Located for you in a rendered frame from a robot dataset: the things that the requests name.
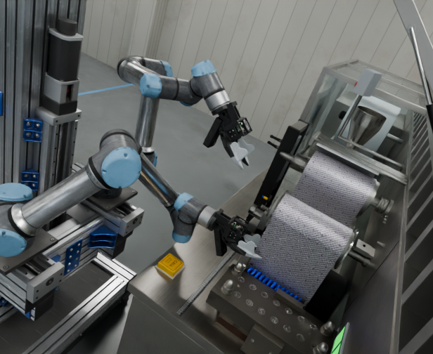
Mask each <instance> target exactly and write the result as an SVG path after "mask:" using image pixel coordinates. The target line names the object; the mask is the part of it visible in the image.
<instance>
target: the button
mask: <svg viewBox="0 0 433 354"><path fill-rule="evenodd" d="M183 265H184V263H183V262H182V261H180V260H179V259H178V258H176V257H175V256H173V255H171V254H168V255H167V256H165V257H164V258H163V259H162V260H161V261H160V262H159V263H158V265H157V266H158V268H160V269H161V270H163V271H165V272H166V273H167V274H168V275H170V276H171V277H173V276H174V275H175V274H176V273H177V272H178V271H180V269H182V267H183Z"/></svg>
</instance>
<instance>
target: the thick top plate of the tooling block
mask: <svg viewBox="0 0 433 354"><path fill-rule="evenodd" d="M234 266H235V264H232V265H231V266H230V268H229V269H228V270H227V271H226V272H225V273H224V274H223V276H222V277H221V278H220V279H219V281H218V282H217V283H216V284H215V285H214V286H213V287H212V289H211V290H210V293H209V295H208V297H207V300H206V301H205V302H206V303H208V304H209V305H211V306H212V307H213V308H215V309H216V310H218V311H219V312H220V313H222V314H223V315H225V316H226V317H227V318H229V319H230V320H232V321H233V322H234V323H236V324H237V325H239V326H240V327H242V328H243V329H244V330H245V331H247V332H249V333H250V332H251V330H252V328H253V326H254V324H256V325H258V326H260V327H261V328H262V329H264V330H265V331H267V332H268V333H270V334H271V335H272V336H274V337H276V338H277V339H278V340H279V341H281V342H283V343H284V346H283V349H282V350H281V352H280V353H279V354H314V353H313V349H314V348H315V347H316V346H317V345H319V344H320V343H322V342H325V343H327V345H328V351H327V354H331V351H332V347H333V344H334V341H335V338H336V336H337V334H338V331H336V330H334V331H333V333H332V335H331V336H325V335H323V334H322V332H321V326H323V325H324V324H325V323H324V322H322V321H321V320H319V319H318V318H316V317H314V316H313V315H312V314H310V313H308V312H307V311H305V310H304V309H302V310H301V312H298V311H297V310H295V309H294V308H292V307H291V306H289V305H288V304H286V303H285V302H283V301H281V300H280V299H279V298H277V297H275V296H274V294H275V293H276V291H275V290H273V289H272V288H270V287H268V286H267V285H265V284H264V283H263V282H261V281H259V280H258V279H257V278H255V277H253V276H252V275H250V274H249V273H247V272H245V271H243V272H242V275H241V276H240V277H236V276H235V275H233V273H232V272H231V271H232V269H233V267H234ZM227 280H233V283H234V285H233V291H232V294H231V295H225V294H224V293H223V292H222V291H221V288H222V286H223V285H224V283H226V281H227Z"/></svg>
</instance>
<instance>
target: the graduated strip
mask: <svg viewBox="0 0 433 354"><path fill-rule="evenodd" d="M235 253H236V252H234V251H233V250H231V251H230V252H229V253H228V255H227V256H226V257H225V258H224V259H223V260H222V262H220V264H219V265H218V266H217V267H216V268H215V269H214V270H213V271H212V272H211V273H210V275H209V276H208V277H207V278H206V279H205V280H204V282H203V283H202V284H201V285H200V286H199V287H198V288H197V289H196V290H195V291H194V292H193V293H192V295H191V296H190V297H189V298H188V299H187V300H186V302H185V303H184V304H183V305H182V306H181V307H180V308H179V309H178V310H177V311H176V312H175V313H176V314H177V315H179V316H180V317H181V316H182V315H183V314H184V313H185V312H186V310H187V309H188V308H189V307H190V305H191V304H192V303H193V302H194V301H195V300H196V298H197V297H199V295H200V294H201V293H202V292H203V291H204V289H205V288H206V287H207V286H208V284H209V283H210V282H211V281H212V280H213V279H214V278H215V277H216V276H217V274H218V273H219V272H220V271H221V269H222V268H223V267H224V266H225V265H226V264H227V263H228V262H229V261H230V259H231V258H232V257H233V256H234V255H235Z"/></svg>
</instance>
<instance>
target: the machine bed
mask: <svg viewBox="0 0 433 354"><path fill-rule="evenodd" d="M269 167H270V166H268V167H267V168H266V169H264V170H263V171H262V172H261V173H260V174H259V175H258V176H256V177H255V178H254V179H253V180H251V181H250V182H249V183H248V184H247V185H246V186H245V187H243V188H242V189H241V190H239V191H238V192H237V193H235V194H234V196H232V197H231V198H230V199H229V200H227V201H226V202H225V203H224V204H222V205H221V206H220V207H219V208H218V209H217V210H216V211H219V210H220V209H223V210H224V212H223V213H224V214H226V215H227V216H229V217H231V218H233V217H234V216H236V215H238V216H239V217H241V218H243V219H245V220H246V217H247V216H248V214H249V213H248V211H249V208H250V207H251V206H252V204H253V203H254V201H255V199H256V196H257V194H258V192H259V189H260V187H261V185H262V181H264V179H265V177H266V174H267V172H268V170H269ZM295 187H296V185H295V184H293V183H291V182H290V181H287V180H285V179H283V182H282V183H281V185H280V187H279V189H278V191H277V193H276V196H275V197H274V199H275V198H276V197H279V196H280V194H281V193H284V192H285V191H286V190H289V193H288V194H289V195H292V193H293V191H294V189H295ZM231 250H232V249H231V248H230V247H228V246H227V252H226V253H225V254H224V255H223V256H217V253H216V247H215V239H214V230H213V231H210V230H208V229H206V228H204V227H202V226H201V225H197V226H196V227H195V229H194V231H193V235H192V236H191V239H190V241H189V242H187V243H178V242H177V243H176V244H175V245H173V246H172V247H171V248H170V249H168V250H167V251H166V252H164V253H163V255H161V256H160V257H159V258H158V259H156V260H155V261H154V262H153V263H151V264H150V265H149V266H148V267H147V268H146V269H145V270H143V271H142V272H141V273H139V274H138V275H137V276H136V277H135V278H134V279H132V280H131V281H130V282H129V284H128V287H127V291H129V292H130V293H131V294H133V295H134V296H135V297H136V298H138V299H139V300H141V301H142V302H144V303H145V304H146V305H147V306H149V307H150V308H151V309H153V310H154V311H155V312H156V313H158V314H159V315H161V316H162V317H163V318H164V319H166V320H167V321H168V322H170V323H171V324H173V325H174V326H175V327H176V328H177V329H179V330H180V331H182V332H183V333H184V334H185V335H187V336H188V337H190V338H191V339H192V340H194V342H196V343H197V344H199V345H200V346H202V347H203V348H204V349H205V350H207V351H208V352H209V353H211V354H246V353H245V352H243V351H242V350H241V347H242V345H243V344H242V343H241V342H239V341H238V340H237V339H235V338H233V337H232V336H231V335H230V334H228V333H227V332H225V331H224V330H223V329H221V328H220V327H218V326H217V325H216V324H215V322H216V320H217V319H218V317H219V313H220V312H219V311H218V310H216V309H215V308H213V307H212V306H211V305H209V304H208V303H206V302H205V301H206V300H207V297H208V295H209V293H210V290H211V289H212V287H213V286H214V285H215V284H216V283H217V282H218V281H219V279H220V278H221V277H222V276H223V274H224V273H225V272H226V271H227V270H228V266H229V265H230V264H231V263H232V261H233V260H234V259H235V260H236V261H238V259H239V258H240V255H241V254H239V253H235V255H234V256H233V257H232V258H231V259H230V261H229V262H228V263H227V264H226V265H225V266H224V267H223V268H222V269H221V271H220V272H219V273H218V274H217V276H216V277H215V278H214V279H213V280H212V281H211V282H210V283H209V284H208V286H207V287H206V288H205V289H204V291H203V292H202V293H201V294H200V295H199V297H197V298H196V300H195V301H194V302H193V303H192V304H191V305H190V307H189V308H188V309H187V310H186V312H185V313H184V314H183V315H182V316H181V317H180V316H179V315H177V314H176V313H175V312H176V311H177V310H178V309H179V308H180V307H181V306H182V305H183V304H184V303H185V302H186V300H187V299H188V298H189V297H190V296H191V295H192V293H193V292H194V291H195V290H196V289H197V288H198V287H199V286H200V285H201V284H202V283H203V282H204V280H205V279H206V278H207V277H208V276H209V275H210V273H211V272H212V271H213V270H214V269H215V268H216V267H217V266H218V265H219V264H220V262H222V260H223V259H224V258H225V257H226V256H227V255H228V253H229V252H230V251H231ZM168 254H171V255H173V256H175V257H176V258H178V259H179V260H180V261H182V262H183V263H184V265H183V266H185V268H184V269H183V270H182V271H181V272H180V273H179V274H178V275H177V276H176V277H175V278H174V279H171V278H170V277H168V276H167V275H165V274H164V273H163V272H161V271H160V270H158V269H157V268H156V267H155V266H156V265H157V264H158V263H159V262H160V261H161V260H162V259H163V258H164V257H165V256H167V255H168Z"/></svg>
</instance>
